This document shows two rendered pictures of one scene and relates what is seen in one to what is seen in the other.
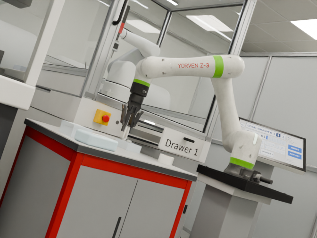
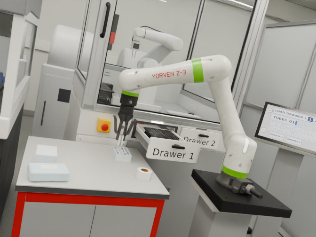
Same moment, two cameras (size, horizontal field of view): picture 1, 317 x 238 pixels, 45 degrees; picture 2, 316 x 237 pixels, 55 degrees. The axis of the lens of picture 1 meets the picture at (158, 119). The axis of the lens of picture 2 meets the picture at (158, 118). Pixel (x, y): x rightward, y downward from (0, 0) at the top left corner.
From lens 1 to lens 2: 0.85 m
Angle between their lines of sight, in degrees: 21
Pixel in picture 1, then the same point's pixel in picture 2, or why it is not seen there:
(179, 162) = not seen: hidden behind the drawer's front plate
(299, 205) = not seen: outside the picture
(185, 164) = (203, 155)
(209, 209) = (201, 217)
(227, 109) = (223, 111)
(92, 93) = (91, 105)
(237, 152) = (226, 161)
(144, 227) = not seen: outside the picture
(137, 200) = (100, 224)
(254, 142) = (244, 151)
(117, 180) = (71, 209)
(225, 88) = (219, 88)
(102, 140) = (46, 175)
